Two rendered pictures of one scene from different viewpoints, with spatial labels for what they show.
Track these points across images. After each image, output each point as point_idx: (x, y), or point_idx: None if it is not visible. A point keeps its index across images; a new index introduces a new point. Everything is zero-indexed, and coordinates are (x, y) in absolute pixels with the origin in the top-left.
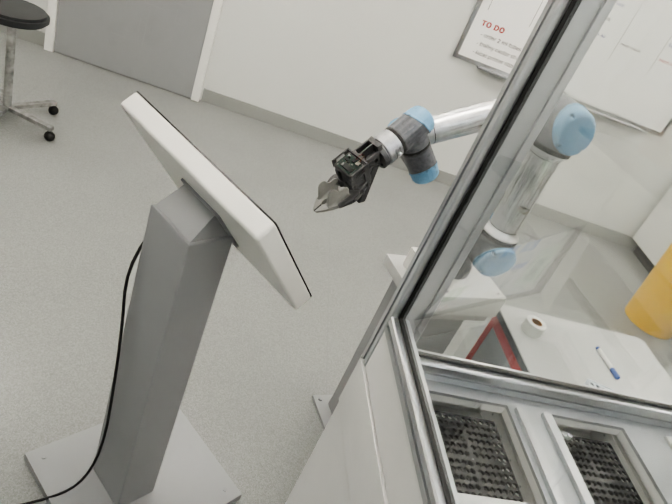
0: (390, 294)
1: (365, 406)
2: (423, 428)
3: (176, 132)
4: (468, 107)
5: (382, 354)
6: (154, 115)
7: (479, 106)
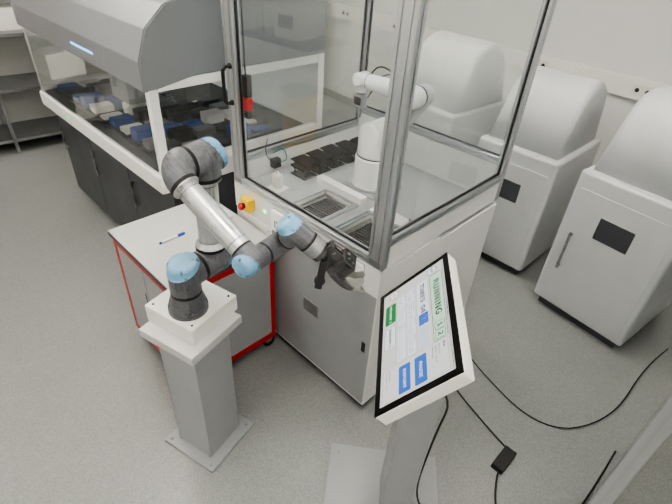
0: (201, 364)
1: (399, 264)
2: (430, 215)
3: (458, 322)
4: (215, 210)
5: (396, 248)
6: (463, 344)
7: (211, 202)
